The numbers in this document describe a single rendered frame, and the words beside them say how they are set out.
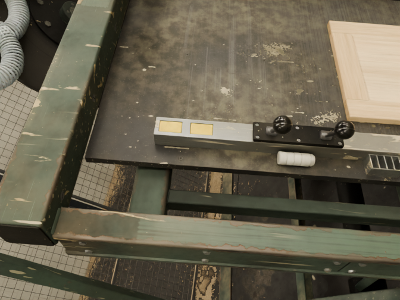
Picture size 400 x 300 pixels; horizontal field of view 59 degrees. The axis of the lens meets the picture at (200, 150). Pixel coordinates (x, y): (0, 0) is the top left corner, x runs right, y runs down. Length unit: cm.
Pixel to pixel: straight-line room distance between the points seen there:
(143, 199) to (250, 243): 26
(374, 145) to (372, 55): 34
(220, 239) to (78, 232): 26
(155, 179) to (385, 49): 75
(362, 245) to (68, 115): 62
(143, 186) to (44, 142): 23
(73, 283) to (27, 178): 58
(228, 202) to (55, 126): 40
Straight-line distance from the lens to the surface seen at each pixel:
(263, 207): 82
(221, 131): 80
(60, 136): 75
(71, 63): 88
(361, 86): 103
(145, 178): 82
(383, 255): 75
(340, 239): 73
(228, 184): 197
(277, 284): 262
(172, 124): 80
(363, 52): 114
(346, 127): 72
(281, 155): 80
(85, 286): 125
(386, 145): 90
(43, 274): 118
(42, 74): 139
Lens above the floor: 196
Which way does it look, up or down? 30 degrees down
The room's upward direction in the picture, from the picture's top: 63 degrees counter-clockwise
